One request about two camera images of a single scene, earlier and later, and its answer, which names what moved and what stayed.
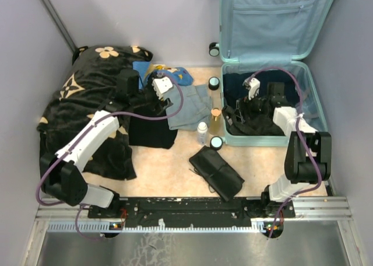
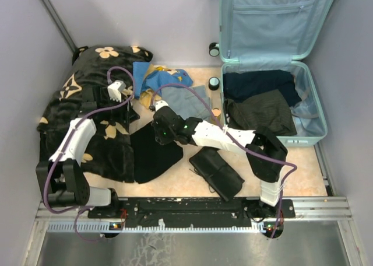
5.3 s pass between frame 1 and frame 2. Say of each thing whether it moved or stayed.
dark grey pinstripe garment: stayed
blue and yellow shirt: stayed
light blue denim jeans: stayed
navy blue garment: stayed
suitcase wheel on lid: stayed
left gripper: moved
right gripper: moved
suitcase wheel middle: stayed
